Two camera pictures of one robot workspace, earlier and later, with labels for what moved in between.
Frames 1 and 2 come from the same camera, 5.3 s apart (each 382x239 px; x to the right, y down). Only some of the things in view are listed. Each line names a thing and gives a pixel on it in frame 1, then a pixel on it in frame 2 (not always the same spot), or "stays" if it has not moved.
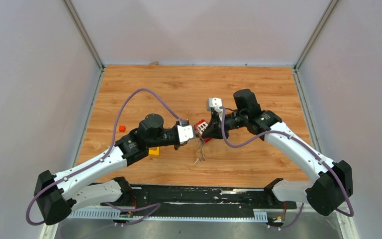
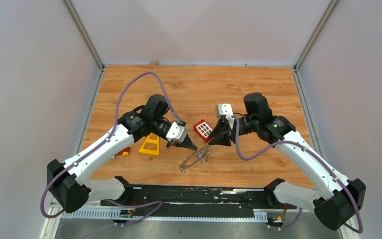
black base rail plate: x=254 y=197 stays
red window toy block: x=199 y=127 stays
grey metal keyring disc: x=200 y=144 -> x=205 y=157
